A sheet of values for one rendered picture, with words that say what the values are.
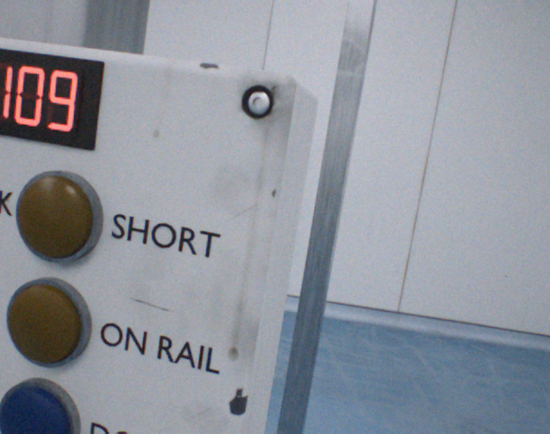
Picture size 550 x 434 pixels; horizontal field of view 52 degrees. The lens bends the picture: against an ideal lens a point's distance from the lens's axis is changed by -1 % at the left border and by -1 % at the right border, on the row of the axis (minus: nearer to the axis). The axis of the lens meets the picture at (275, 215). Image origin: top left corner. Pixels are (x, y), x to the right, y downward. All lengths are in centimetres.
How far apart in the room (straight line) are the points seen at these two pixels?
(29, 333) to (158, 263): 5
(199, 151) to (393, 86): 374
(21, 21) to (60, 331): 15
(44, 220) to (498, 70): 396
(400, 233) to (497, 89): 115
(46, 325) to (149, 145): 7
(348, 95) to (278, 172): 117
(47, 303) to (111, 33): 14
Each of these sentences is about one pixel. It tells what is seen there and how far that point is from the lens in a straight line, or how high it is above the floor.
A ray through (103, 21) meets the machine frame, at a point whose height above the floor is 119.
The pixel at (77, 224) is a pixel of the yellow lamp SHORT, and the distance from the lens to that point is 19.
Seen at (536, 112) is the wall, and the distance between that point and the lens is 416.
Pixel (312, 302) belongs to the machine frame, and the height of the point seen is 78.
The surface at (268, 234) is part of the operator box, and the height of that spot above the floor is 112.
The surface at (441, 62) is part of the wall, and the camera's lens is 399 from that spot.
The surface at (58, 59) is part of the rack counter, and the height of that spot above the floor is 116.
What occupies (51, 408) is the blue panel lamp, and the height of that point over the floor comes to 105.
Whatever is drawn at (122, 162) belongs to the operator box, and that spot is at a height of 114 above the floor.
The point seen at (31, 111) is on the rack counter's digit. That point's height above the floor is 115.
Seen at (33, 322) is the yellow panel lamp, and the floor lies 108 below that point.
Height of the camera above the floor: 115
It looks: 8 degrees down
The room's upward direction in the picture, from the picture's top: 9 degrees clockwise
